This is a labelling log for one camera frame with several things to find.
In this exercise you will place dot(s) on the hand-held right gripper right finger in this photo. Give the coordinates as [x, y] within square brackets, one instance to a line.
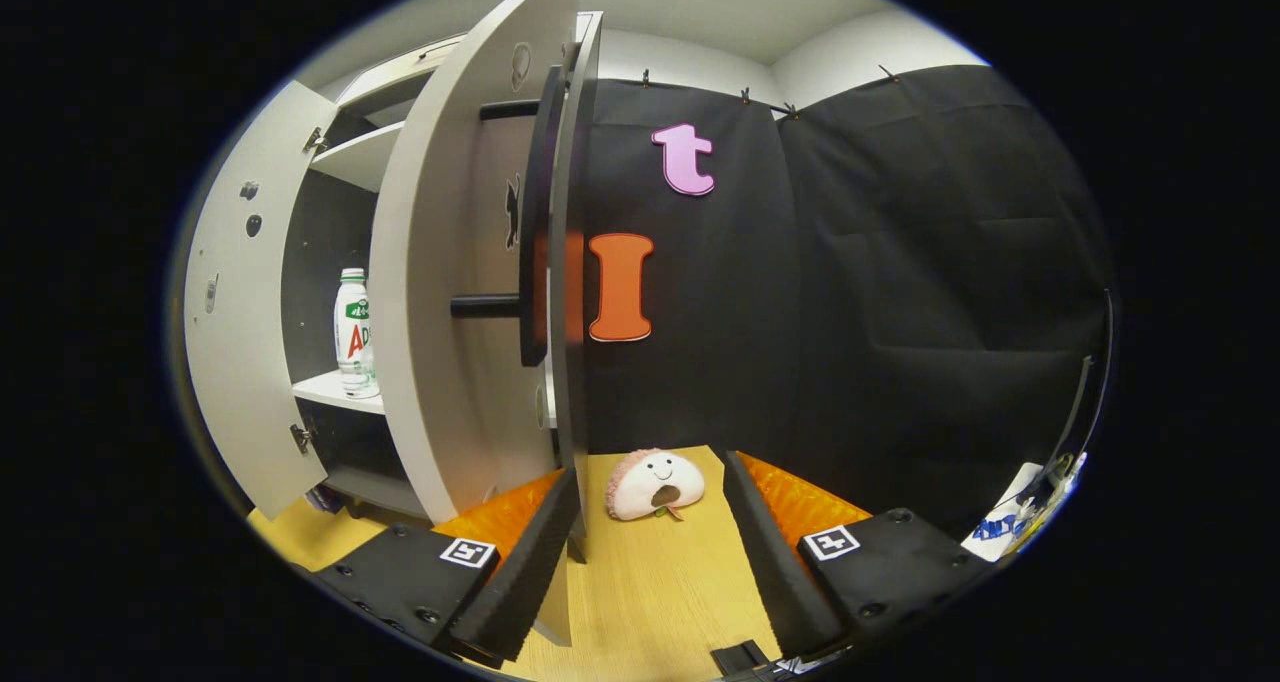
[775, 572]

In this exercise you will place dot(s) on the white cabinet with grey interior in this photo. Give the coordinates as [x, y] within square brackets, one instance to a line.
[365, 157]

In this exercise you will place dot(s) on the white plastic drink bottle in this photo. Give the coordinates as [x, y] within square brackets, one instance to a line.
[355, 342]

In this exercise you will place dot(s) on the pink and white plush toy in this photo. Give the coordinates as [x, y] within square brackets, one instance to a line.
[640, 487]

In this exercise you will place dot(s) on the white cabinet door with stickers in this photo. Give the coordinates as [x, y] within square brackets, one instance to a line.
[250, 362]

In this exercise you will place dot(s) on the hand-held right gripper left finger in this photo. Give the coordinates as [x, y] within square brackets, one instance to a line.
[530, 582]

